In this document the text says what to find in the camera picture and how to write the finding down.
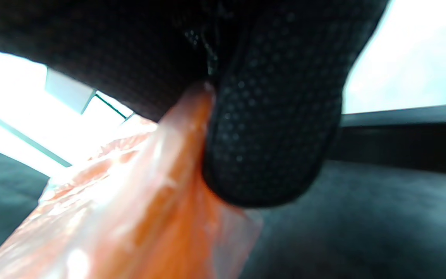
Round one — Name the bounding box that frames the orange bowl of pink food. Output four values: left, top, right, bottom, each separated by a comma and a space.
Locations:
0, 83, 264, 279

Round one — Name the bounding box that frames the orange bowl holding pink meat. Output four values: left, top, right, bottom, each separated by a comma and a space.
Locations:
0, 83, 264, 279

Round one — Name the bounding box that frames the person's right hand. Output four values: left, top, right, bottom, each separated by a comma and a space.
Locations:
0, 0, 390, 208

